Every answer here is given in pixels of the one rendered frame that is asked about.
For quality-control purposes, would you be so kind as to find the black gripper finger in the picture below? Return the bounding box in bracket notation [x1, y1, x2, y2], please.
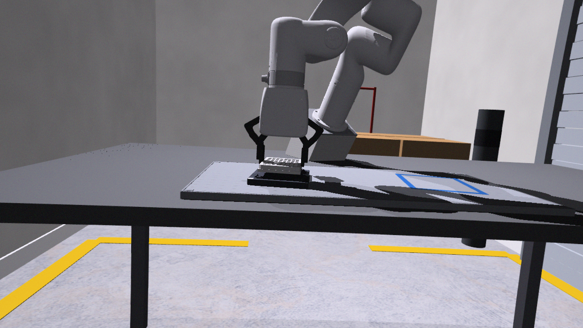
[299, 118, 324, 167]
[244, 116, 267, 164]

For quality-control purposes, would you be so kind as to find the blue tape outline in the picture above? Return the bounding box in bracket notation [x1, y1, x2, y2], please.
[396, 174, 489, 195]

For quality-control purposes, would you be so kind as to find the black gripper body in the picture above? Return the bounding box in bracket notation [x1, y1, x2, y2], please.
[259, 85, 309, 138]

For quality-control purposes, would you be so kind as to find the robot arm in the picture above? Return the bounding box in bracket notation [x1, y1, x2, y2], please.
[261, 0, 422, 132]

